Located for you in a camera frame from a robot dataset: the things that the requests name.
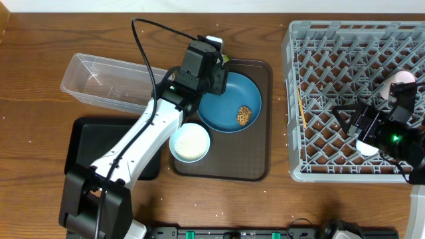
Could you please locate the clear plastic bin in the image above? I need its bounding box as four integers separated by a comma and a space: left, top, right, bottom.
60, 53, 152, 115

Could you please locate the light blue cup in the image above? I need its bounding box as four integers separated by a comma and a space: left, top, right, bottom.
356, 139, 379, 156

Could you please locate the wooden chopstick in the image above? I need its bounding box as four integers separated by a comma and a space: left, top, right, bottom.
297, 87, 307, 129

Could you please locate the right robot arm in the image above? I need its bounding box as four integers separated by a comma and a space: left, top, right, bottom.
332, 103, 424, 238

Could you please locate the light blue rice bowl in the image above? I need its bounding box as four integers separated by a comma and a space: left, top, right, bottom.
169, 123, 211, 163

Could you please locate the brown mushroom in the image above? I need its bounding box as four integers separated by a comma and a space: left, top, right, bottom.
236, 106, 252, 126

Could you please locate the grey plastic dishwasher rack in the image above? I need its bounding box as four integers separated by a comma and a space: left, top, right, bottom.
282, 21, 424, 183

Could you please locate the brown serving tray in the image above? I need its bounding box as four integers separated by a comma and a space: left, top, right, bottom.
170, 59, 273, 182

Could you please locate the dark blue bowl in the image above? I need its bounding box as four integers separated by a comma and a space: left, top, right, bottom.
197, 72, 262, 133

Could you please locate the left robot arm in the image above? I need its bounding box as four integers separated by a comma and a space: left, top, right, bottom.
58, 66, 228, 238

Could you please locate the pink cup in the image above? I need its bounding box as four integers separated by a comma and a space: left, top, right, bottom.
379, 70, 416, 100

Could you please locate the black tray bin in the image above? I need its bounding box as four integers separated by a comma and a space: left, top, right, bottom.
64, 116, 164, 181

